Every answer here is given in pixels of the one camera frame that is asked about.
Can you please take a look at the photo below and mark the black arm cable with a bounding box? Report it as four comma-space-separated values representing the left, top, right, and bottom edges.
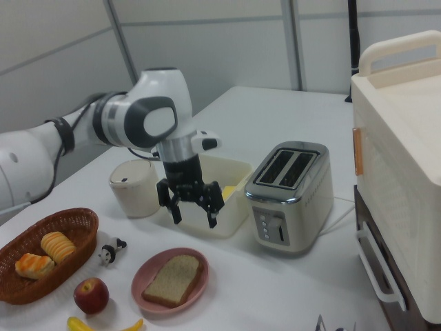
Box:
0, 90, 129, 215

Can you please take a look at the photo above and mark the white toaster cable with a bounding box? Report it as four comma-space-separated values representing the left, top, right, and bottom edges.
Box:
318, 195, 356, 236

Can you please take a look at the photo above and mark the bread roll with orange patches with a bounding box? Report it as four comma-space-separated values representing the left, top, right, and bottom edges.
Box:
14, 252, 56, 281

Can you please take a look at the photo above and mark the panda figurine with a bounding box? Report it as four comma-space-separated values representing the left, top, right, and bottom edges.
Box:
98, 237, 128, 268

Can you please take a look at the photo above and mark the red apple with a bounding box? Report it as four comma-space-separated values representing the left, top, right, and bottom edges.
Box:
72, 277, 110, 316

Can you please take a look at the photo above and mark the large cream oven appliance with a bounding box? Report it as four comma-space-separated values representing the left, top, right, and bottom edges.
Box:
351, 30, 441, 325

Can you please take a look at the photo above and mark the orange striped bread roll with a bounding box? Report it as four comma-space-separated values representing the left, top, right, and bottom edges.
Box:
40, 231, 77, 265

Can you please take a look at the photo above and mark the pink plate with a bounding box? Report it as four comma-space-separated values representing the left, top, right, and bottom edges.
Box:
130, 247, 210, 314

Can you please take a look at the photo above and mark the brown wicker basket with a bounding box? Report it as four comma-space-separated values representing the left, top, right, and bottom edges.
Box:
0, 207, 100, 305

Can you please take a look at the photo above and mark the brown bread slice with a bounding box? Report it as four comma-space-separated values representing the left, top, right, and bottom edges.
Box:
141, 254, 204, 309

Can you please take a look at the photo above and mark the black camera stand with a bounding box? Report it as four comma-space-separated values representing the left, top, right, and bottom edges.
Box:
345, 0, 361, 103

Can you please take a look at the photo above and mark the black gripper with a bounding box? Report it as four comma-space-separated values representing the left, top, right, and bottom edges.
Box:
155, 154, 225, 230

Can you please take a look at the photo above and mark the yellow banana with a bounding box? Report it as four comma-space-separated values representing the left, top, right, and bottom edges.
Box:
66, 317, 145, 331

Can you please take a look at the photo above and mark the white plastic container box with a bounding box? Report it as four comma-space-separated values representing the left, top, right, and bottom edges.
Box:
161, 153, 254, 240

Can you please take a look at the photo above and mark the chrome and cream toaster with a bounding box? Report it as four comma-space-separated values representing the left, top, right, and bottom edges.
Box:
244, 141, 335, 257

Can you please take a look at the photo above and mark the cream bin with lid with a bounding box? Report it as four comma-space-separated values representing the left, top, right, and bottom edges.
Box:
109, 159, 161, 219

